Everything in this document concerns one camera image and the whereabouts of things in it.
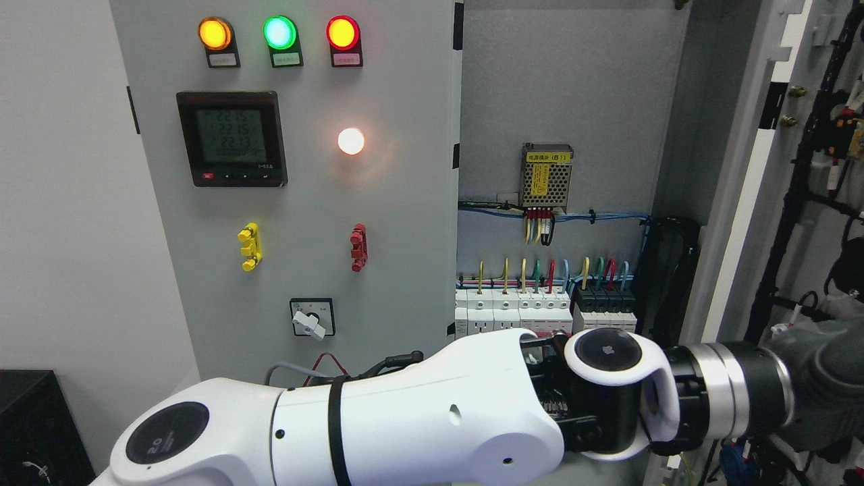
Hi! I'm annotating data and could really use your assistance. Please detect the red indicator light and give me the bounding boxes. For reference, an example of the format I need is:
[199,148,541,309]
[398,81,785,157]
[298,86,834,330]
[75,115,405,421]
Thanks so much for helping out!
[326,15,360,51]

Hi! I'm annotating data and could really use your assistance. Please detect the yellow terminal clip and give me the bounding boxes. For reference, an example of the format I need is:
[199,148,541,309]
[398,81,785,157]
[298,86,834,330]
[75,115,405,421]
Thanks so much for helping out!
[237,221,263,273]

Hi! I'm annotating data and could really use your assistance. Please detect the grey cabinet door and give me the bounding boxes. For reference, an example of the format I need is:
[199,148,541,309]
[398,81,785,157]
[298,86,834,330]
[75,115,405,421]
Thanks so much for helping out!
[702,0,864,486]
[110,1,462,382]

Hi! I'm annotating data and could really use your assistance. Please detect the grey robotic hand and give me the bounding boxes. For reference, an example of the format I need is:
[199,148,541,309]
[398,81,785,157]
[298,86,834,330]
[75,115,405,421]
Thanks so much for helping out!
[766,317,863,450]

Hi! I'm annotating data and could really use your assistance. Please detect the white rotary selector switch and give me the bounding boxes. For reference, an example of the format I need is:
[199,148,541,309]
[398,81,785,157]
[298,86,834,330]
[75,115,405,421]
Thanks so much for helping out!
[290,298,335,341]

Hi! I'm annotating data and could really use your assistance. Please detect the black digital power meter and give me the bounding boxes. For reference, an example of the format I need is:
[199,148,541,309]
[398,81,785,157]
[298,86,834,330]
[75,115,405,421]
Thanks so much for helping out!
[176,91,288,187]

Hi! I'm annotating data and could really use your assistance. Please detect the white glowing indicator light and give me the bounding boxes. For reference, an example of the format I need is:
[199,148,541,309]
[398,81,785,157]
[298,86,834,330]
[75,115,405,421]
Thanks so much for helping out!
[337,126,365,156]

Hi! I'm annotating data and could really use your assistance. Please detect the black box at left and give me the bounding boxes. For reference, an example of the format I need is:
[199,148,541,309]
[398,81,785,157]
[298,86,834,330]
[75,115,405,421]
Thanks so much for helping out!
[1,370,96,485]

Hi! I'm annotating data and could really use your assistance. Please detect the red terminal clip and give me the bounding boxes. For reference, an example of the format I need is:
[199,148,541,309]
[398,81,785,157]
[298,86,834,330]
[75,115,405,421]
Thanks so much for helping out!
[349,223,369,273]

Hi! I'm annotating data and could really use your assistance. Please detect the white socket breaker row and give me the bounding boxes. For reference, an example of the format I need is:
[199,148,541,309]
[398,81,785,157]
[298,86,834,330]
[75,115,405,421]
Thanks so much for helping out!
[448,287,574,339]

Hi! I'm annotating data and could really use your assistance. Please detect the black corrugated cable conduit right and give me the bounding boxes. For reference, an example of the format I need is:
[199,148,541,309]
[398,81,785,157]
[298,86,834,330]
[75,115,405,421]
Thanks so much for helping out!
[634,215,703,348]

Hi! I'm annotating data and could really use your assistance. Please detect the yellow indicator light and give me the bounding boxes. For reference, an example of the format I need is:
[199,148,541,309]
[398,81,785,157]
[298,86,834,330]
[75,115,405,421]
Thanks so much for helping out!
[198,18,234,51]

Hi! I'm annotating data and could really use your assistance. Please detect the green indicator light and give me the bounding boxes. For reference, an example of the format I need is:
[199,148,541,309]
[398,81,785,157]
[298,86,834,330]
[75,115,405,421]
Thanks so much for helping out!
[263,16,298,51]

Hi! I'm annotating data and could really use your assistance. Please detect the black surge protector modules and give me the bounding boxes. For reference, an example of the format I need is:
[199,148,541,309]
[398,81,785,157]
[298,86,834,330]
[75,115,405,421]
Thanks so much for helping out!
[571,284,638,333]

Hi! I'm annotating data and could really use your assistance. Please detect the metal mesh power supply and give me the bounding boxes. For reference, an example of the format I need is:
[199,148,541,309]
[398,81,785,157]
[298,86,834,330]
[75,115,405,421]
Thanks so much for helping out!
[520,142,574,212]

